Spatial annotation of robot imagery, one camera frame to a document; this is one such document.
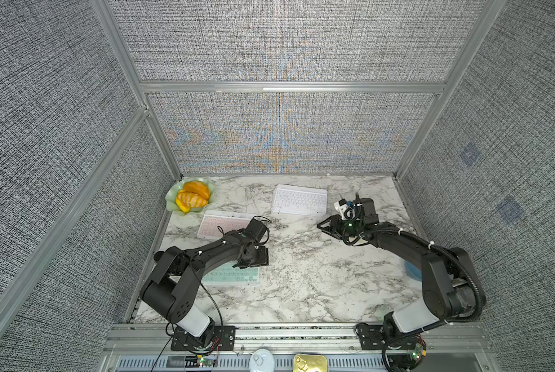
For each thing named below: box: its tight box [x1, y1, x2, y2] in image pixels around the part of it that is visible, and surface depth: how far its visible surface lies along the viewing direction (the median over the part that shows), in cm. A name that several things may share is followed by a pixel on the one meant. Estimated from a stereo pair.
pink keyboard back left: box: [196, 210, 256, 239], surface depth 105 cm
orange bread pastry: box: [175, 180, 211, 214], surface depth 105 cm
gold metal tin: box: [292, 354, 329, 372], surface depth 67 cm
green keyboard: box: [200, 266, 260, 284], surface depth 87 cm
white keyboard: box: [271, 184, 328, 217], surface depth 108 cm
